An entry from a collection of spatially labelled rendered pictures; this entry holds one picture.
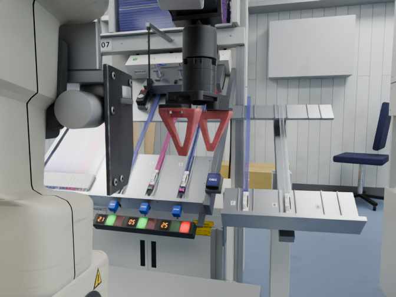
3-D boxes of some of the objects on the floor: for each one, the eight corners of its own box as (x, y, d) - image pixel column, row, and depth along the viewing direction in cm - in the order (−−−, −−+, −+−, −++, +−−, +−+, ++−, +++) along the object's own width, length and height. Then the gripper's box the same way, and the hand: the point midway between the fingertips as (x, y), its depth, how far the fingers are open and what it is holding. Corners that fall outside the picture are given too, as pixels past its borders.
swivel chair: (387, 198, 387) (392, 103, 376) (403, 213, 325) (410, 100, 314) (327, 194, 408) (331, 104, 398) (332, 207, 347) (336, 101, 336)
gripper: (195, 49, 44) (194, 158, 45) (234, 65, 56) (233, 151, 57) (157, 53, 47) (156, 155, 48) (201, 68, 59) (200, 149, 61)
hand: (198, 148), depth 53 cm, fingers open, 9 cm apart
